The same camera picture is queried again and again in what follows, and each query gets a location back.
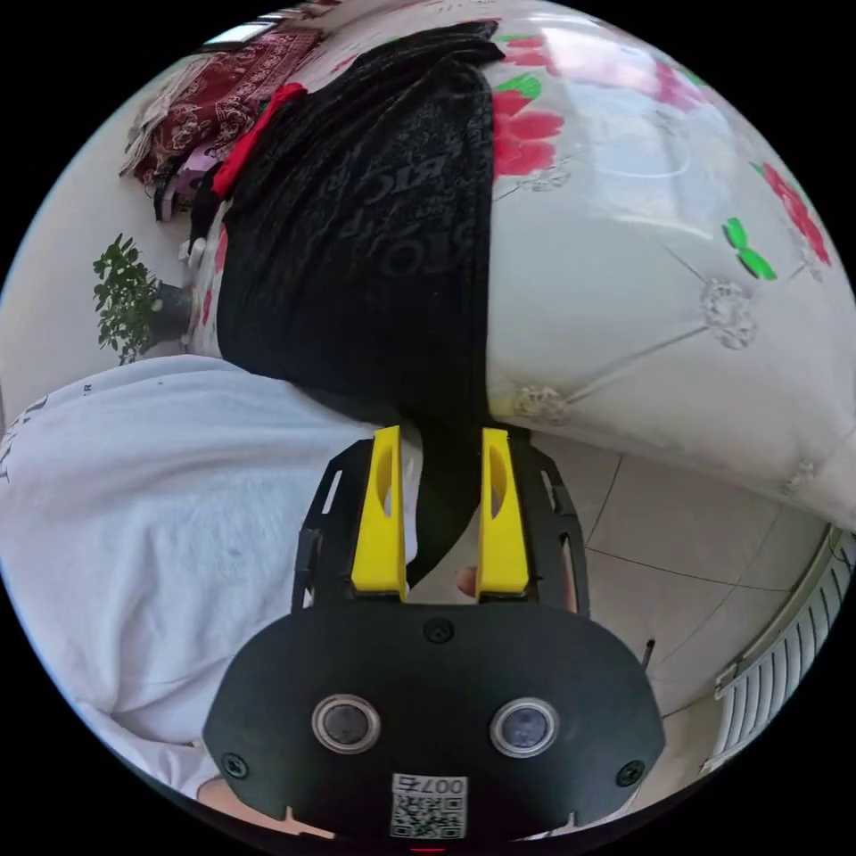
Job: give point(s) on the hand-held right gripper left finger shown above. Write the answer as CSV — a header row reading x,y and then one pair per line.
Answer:
x,y
374,535

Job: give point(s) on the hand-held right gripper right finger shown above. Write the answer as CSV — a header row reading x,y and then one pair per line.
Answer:
x,y
503,542

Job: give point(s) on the black long sleeve shirt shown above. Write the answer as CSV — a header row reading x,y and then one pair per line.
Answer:
x,y
354,254

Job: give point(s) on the person's right hand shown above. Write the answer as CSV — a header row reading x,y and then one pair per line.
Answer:
x,y
231,799

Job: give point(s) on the person's body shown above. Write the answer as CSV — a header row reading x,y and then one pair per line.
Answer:
x,y
154,521

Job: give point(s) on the white radiator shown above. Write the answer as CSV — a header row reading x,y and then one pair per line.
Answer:
x,y
782,655

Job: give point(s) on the green potted plant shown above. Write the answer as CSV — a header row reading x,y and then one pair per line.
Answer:
x,y
124,301

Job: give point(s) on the pile of clothes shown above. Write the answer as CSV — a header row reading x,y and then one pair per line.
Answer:
x,y
200,114

